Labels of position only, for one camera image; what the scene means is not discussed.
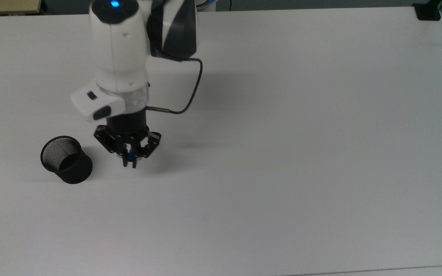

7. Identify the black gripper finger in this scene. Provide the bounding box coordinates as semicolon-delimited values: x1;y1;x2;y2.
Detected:
93;125;129;168
132;131;162;169

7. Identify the black mesh pen cup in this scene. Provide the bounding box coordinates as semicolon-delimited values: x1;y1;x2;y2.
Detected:
40;135;93;185

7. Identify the beige wooden board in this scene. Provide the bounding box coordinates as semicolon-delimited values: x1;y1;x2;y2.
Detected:
0;0;47;16

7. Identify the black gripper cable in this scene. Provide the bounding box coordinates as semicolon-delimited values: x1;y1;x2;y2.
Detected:
145;57;203;115

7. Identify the white adjoining table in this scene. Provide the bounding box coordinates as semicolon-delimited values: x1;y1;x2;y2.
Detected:
294;265;442;276

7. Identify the black table clamp mount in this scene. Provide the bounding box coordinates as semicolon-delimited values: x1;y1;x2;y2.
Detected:
413;0;442;21

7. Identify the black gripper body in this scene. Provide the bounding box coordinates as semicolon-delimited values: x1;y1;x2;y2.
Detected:
106;109;148;149

